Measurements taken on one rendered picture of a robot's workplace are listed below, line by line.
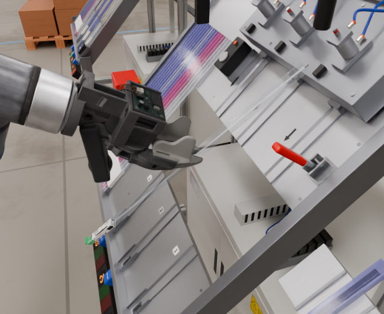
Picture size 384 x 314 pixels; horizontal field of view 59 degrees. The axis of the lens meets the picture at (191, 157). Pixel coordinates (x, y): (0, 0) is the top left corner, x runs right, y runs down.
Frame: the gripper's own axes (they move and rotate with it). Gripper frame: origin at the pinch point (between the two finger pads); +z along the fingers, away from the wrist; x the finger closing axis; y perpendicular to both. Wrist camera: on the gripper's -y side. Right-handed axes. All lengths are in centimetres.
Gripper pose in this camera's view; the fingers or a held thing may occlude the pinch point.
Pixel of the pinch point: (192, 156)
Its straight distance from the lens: 54.2
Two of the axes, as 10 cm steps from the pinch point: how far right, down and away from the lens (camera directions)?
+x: -1.6, -7.1, 6.8
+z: 8.5, 2.5, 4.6
